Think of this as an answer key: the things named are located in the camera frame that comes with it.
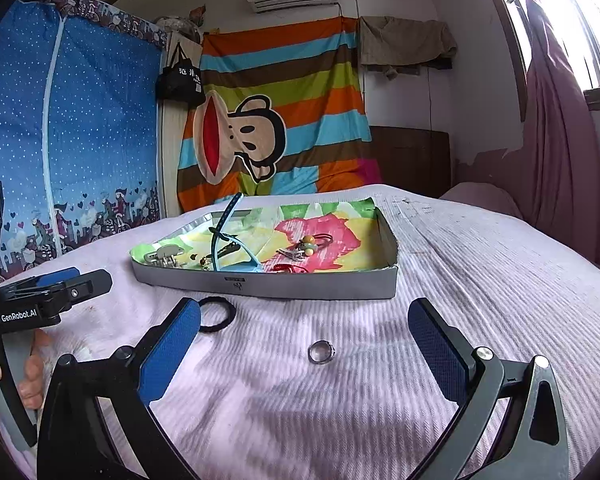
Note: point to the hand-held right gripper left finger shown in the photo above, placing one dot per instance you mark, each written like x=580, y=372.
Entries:
x=172, y=350

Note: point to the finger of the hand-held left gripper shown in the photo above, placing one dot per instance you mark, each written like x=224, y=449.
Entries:
x=87, y=285
x=55, y=276

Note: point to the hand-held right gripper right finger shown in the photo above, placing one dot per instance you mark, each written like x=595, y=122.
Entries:
x=437, y=355

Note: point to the beige hair claw clip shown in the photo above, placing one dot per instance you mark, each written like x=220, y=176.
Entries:
x=167, y=254

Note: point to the brown hair clip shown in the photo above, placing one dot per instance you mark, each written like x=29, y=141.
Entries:
x=230, y=249

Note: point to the red small hair clip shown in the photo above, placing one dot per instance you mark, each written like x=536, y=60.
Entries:
x=285, y=268

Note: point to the light blue wrist watch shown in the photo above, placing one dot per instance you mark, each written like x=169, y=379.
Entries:
x=223, y=217

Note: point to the grey tray with colourful lining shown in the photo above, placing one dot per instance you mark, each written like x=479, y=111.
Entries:
x=305, y=285

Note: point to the person's left hand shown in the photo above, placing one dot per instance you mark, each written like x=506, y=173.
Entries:
x=32, y=375

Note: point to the pink ribbed bed sheet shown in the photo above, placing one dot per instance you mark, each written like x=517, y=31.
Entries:
x=330, y=400

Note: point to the beige wooden cabinet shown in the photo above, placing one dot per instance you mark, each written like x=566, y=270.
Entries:
x=172, y=160

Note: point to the pink pillow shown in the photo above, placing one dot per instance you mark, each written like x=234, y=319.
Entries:
x=480, y=200

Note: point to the blue dotted fabric wardrobe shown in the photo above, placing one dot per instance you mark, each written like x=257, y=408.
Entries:
x=105, y=110

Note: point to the brown wooden headboard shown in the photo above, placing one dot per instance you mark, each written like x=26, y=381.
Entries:
x=410, y=160

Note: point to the black tote bag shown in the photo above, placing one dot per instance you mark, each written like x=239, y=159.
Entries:
x=180, y=85

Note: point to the pink curtain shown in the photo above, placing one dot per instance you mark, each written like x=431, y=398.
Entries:
x=555, y=160

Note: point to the plastic wrapped bundle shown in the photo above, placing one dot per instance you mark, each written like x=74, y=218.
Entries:
x=177, y=22

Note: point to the striped monkey print sheet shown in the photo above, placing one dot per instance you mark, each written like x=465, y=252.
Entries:
x=305, y=85

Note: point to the olive hanging clothes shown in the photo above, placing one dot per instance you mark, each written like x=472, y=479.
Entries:
x=405, y=42

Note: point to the window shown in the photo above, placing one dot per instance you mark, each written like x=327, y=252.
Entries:
x=580, y=25

